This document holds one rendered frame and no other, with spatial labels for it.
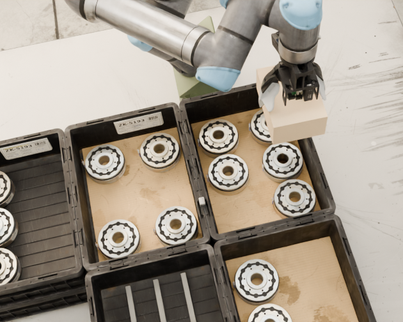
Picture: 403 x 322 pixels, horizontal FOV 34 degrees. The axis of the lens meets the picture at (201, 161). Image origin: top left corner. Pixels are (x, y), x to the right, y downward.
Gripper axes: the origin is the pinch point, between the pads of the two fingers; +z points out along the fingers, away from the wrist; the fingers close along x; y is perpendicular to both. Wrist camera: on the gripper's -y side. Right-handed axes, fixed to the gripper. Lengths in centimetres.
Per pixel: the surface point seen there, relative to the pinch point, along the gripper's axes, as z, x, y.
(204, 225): 16.8, -24.7, 19.0
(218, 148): 24.1, -17.0, -4.2
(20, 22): 111, -88, -139
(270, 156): 23.7, -4.7, 1.5
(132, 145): 27.0, -39.1, -11.9
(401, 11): 111, 82, -101
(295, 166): 24.1, 1.0, 5.4
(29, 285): 17, -66, 24
